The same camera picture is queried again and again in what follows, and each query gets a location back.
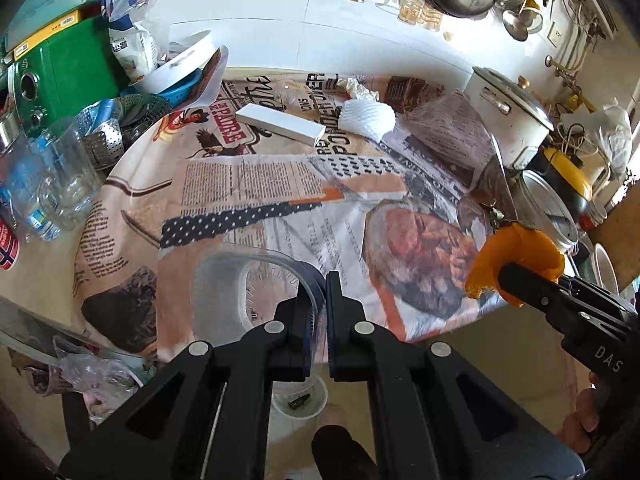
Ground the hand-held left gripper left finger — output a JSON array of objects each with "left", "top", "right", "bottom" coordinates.
[{"left": 59, "top": 277, "right": 323, "bottom": 480}]

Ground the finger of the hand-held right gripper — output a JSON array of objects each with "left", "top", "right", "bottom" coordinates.
[
  {"left": 498, "top": 262, "right": 632, "bottom": 339},
  {"left": 559, "top": 275, "right": 637, "bottom": 327}
]

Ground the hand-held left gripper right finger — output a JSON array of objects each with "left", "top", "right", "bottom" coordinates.
[{"left": 324, "top": 271, "right": 585, "bottom": 480}]

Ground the orange peel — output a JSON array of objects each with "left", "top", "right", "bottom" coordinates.
[{"left": 464, "top": 221, "right": 567, "bottom": 309}]

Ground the small white trash bin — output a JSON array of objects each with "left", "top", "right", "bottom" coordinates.
[{"left": 271, "top": 379, "right": 329, "bottom": 419}]

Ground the clear plastic cup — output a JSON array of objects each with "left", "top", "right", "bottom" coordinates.
[{"left": 191, "top": 249, "right": 328, "bottom": 396}]

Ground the long white box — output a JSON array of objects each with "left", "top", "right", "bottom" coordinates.
[{"left": 234, "top": 104, "right": 327, "bottom": 148}]

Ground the white foam fruit net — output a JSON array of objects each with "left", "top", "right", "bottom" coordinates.
[{"left": 336, "top": 98, "right": 397, "bottom": 141}]

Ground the white tissue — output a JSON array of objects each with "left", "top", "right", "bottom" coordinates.
[{"left": 335, "top": 77, "right": 382, "bottom": 103}]

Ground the person's right hand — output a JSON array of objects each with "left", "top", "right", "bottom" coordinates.
[{"left": 557, "top": 386, "right": 603, "bottom": 456}]

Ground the wooden cutting board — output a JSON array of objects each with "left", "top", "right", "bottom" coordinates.
[{"left": 589, "top": 179, "right": 640, "bottom": 262}]

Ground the round metal basin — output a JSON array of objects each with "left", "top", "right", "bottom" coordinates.
[{"left": 519, "top": 169, "right": 582, "bottom": 257}]

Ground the person's dark shoe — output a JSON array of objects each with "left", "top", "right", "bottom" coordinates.
[{"left": 310, "top": 424, "right": 379, "bottom": 480}]

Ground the yellow black kettle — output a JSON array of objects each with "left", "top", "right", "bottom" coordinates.
[{"left": 541, "top": 146, "right": 594, "bottom": 213}]

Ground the newspaper print tablecloth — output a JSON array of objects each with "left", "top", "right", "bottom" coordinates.
[{"left": 74, "top": 66, "right": 522, "bottom": 362}]

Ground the white rice cooker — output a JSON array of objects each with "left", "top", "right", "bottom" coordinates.
[{"left": 464, "top": 65, "right": 555, "bottom": 169}]

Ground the blue colander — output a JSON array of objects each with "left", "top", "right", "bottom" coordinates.
[{"left": 149, "top": 66, "right": 204, "bottom": 109}]

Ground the metal steamer basket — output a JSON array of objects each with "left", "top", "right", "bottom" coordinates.
[{"left": 75, "top": 95, "right": 174, "bottom": 169}]

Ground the clear drinking glass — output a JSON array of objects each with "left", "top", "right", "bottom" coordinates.
[{"left": 29, "top": 116, "right": 107, "bottom": 232}]

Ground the blue label water bottle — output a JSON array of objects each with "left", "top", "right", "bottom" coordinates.
[{"left": 20, "top": 197, "right": 63, "bottom": 243}]

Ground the row of hanging kitchen utensils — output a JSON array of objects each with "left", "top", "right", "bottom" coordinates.
[{"left": 479, "top": 0, "right": 557, "bottom": 42}]

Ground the white round container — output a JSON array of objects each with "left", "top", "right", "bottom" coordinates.
[{"left": 141, "top": 29, "right": 222, "bottom": 95}]

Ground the blue white plastic bag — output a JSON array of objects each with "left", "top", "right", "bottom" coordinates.
[{"left": 101, "top": 0, "right": 163, "bottom": 82}]

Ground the green mini oven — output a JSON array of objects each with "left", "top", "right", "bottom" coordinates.
[{"left": 7, "top": 14, "right": 128, "bottom": 137}]

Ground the flat yellow box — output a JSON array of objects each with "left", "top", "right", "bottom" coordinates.
[{"left": 1, "top": 9, "right": 84, "bottom": 57}]

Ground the brass wall faucet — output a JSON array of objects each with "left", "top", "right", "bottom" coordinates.
[{"left": 544, "top": 54, "right": 585, "bottom": 99}]

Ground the white wall appliance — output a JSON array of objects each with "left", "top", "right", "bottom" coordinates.
[{"left": 574, "top": 0, "right": 619, "bottom": 37}]

